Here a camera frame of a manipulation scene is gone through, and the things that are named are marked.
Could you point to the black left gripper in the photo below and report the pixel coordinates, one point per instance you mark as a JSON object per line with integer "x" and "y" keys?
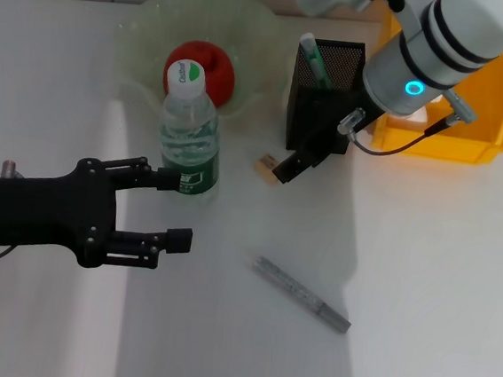
{"x": 44, "y": 213}

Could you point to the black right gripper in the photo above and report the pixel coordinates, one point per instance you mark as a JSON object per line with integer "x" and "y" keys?
{"x": 323, "y": 142}

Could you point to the small wooden pencil sharpener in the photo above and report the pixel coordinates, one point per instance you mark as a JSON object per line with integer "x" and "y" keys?
{"x": 265, "y": 163}

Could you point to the clear water bottle green label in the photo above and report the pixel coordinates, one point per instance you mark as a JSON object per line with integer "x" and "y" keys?
{"x": 191, "y": 125}

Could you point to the green pen with white clip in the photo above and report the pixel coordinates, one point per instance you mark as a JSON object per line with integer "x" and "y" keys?
{"x": 315, "y": 58}

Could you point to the black mesh pen holder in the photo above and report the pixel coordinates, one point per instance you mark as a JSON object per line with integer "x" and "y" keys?
{"x": 299, "y": 113}

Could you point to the red round fruit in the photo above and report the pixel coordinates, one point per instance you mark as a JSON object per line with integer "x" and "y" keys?
{"x": 218, "y": 74}

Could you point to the grey marker pen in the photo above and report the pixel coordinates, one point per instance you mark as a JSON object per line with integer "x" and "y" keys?
{"x": 299, "y": 293}

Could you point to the pale green glass fruit plate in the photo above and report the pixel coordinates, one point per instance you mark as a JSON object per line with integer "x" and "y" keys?
{"x": 161, "y": 19}

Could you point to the yellow plastic storage bin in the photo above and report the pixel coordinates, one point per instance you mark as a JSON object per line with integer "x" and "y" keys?
{"x": 460, "y": 146}

